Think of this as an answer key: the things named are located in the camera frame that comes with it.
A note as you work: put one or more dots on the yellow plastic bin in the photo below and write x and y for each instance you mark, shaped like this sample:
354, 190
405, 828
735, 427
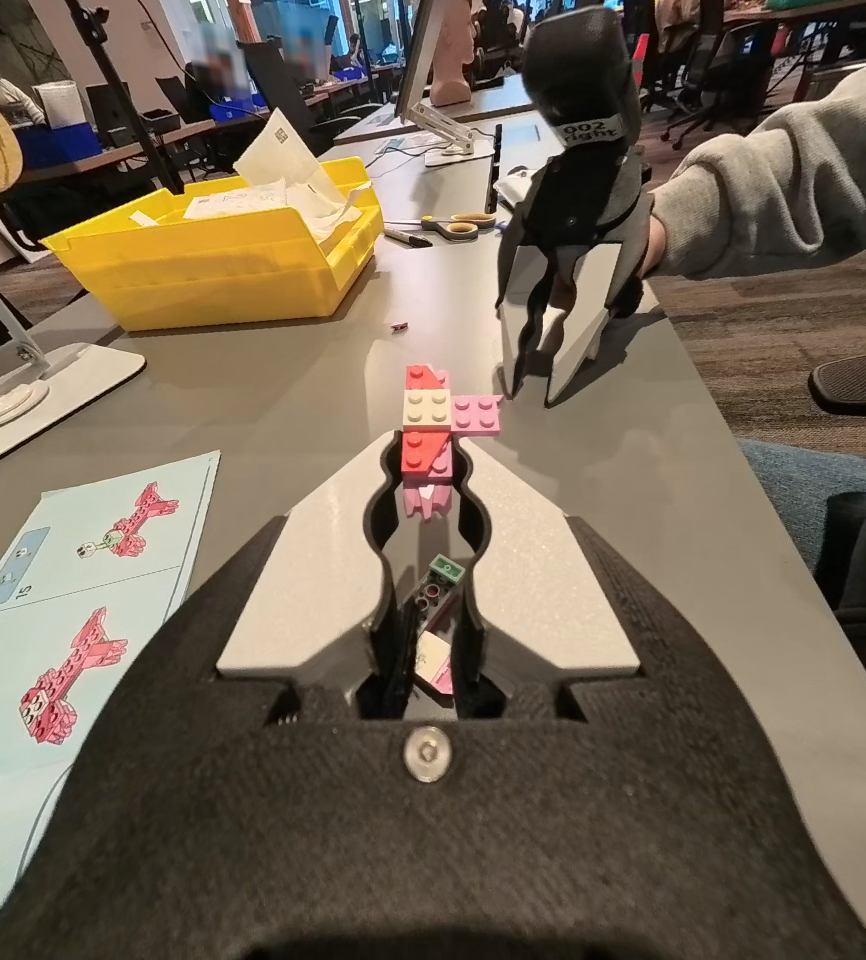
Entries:
215, 270

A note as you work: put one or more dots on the black upright post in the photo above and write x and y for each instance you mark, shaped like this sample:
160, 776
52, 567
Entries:
494, 165

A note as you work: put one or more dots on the monitor on white arm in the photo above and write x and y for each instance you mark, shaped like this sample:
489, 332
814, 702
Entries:
448, 131

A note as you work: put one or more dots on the black marker pen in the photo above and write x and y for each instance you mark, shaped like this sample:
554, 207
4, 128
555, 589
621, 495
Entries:
407, 238

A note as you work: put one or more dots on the white paper bag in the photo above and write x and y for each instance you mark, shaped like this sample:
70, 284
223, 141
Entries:
283, 157

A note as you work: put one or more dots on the person's right forearm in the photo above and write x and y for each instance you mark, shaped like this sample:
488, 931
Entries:
778, 172

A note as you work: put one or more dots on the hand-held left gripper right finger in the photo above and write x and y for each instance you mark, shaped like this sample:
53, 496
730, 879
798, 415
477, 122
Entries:
553, 600

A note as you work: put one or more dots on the mannequin head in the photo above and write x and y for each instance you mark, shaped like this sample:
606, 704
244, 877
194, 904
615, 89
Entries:
452, 67

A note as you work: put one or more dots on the open light blue instruction booklet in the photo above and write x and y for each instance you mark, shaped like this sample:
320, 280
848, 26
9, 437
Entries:
73, 517

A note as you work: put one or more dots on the wooden book stand white base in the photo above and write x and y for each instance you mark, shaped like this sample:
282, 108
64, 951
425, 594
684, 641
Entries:
65, 390

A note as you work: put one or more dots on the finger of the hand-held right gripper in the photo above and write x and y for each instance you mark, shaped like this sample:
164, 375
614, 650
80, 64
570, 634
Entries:
590, 307
512, 322

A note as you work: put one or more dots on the blue storage bin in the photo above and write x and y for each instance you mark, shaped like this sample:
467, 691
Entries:
234, 114
58, 146

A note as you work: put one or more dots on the white paper sheets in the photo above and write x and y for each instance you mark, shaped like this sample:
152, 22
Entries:
238, 202

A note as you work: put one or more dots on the black tripod stand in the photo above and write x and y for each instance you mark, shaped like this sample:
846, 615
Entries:
122, 105

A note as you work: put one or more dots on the red pink cream brick body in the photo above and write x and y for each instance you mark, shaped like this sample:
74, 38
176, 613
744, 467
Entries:
425, 409

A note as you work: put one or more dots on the black chair armrest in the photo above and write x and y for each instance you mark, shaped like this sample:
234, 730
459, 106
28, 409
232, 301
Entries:
853, 382

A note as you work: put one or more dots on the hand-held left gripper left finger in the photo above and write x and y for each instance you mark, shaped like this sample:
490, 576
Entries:
298, 600

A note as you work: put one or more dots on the person's right hand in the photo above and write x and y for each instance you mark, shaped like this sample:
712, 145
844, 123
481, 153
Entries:
656, 244

